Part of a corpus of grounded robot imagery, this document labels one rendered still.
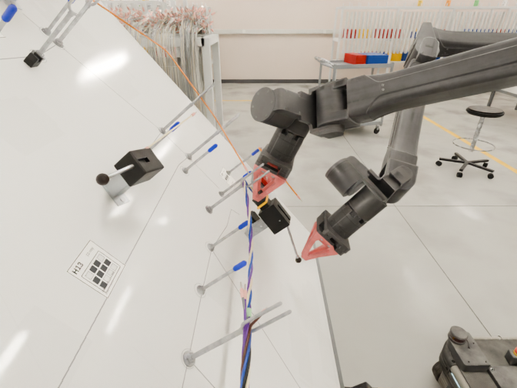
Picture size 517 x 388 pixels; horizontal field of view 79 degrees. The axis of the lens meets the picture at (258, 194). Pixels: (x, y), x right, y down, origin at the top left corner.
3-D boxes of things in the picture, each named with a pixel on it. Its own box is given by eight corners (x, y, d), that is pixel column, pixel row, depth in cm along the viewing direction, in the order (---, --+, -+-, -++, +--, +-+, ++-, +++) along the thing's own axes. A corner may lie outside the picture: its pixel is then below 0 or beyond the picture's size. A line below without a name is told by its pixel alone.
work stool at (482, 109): (428, 166, 365) (445, 107, 332) (458, 157, 391) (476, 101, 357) (478, 185, 323) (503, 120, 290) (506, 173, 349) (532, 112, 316)
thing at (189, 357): (196, 355, 38) (291, 304, 33) (193, 370, 36) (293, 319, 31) (184, 347, 37) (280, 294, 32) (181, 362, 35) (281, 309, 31)
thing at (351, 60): (364, 124, 510) (375, 51, 458) (380, 134, 467) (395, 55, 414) (305, 128, 493) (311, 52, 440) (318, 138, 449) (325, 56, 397)
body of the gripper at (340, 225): (320, 234, 61) (348, 209, 58) (318, 214, 70) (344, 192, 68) (343, 256, 61) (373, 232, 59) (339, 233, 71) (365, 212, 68)
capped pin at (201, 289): (195, 289, 44) (241, 260, 41) (198, 283, 45) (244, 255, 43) (201, 297, 44) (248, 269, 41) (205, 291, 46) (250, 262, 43)
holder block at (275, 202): (274, 235, 65) (289, 225, 64) (258, 214, 64) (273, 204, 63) (276, 226, 69) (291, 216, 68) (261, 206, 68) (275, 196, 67)
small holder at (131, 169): (59, 188, 36) (98, 150, 33) (113, 173, 44) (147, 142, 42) (85, 220, 36) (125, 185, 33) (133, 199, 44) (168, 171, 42)
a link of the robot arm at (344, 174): (417, 175, 60) (398, 195, 68) (375, 133, 64) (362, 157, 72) (370, 207, 57) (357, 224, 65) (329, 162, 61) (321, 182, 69)
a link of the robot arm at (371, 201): (389, 202, 58) (393, 202, 63) (363, 175, 60) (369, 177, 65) (360, 225, 60) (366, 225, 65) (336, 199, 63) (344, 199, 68)
